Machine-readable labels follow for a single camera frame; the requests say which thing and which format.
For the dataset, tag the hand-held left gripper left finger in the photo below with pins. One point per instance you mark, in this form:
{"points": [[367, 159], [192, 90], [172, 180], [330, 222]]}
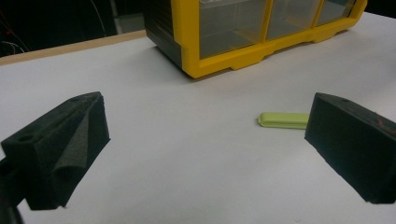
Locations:
{"points": [[46, 149]]}

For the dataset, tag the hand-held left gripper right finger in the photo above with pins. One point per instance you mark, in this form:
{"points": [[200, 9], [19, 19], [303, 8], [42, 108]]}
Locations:
{"points": [[351, 143]]}

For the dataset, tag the light green plastic piece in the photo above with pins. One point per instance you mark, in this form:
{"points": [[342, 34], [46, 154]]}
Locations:
{"points": [[281, 120]]}

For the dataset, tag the yellow drawer organizer cabinet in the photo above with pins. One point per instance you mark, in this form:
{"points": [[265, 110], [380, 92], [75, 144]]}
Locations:
{"points": [[224, 34]]}

